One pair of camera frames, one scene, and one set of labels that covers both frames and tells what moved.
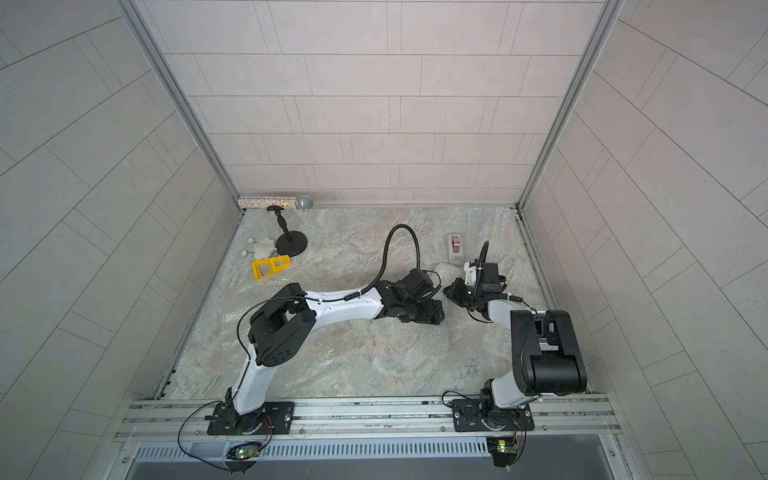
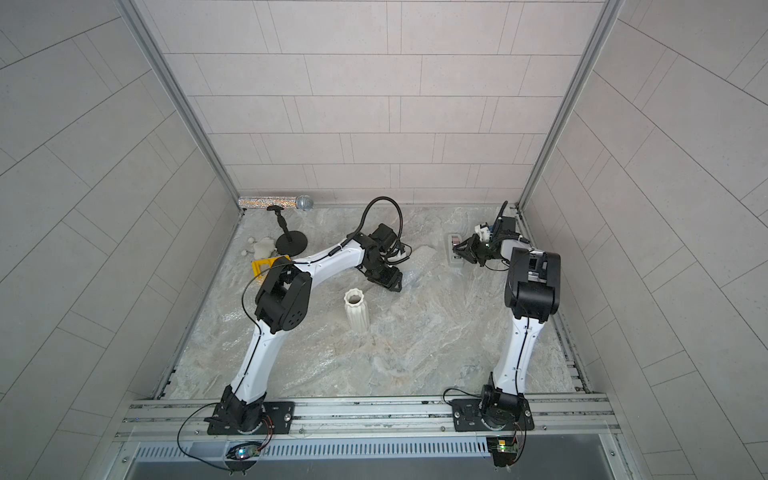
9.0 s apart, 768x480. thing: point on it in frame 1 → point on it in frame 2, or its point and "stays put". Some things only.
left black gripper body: [422, 310] → [382, 272]
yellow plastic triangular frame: [272, 265] stays put
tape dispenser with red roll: [455, 248] stays put
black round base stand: [291, 243] stays put
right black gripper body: [466, 295] → [484, 251]
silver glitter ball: [304, 202] stays put
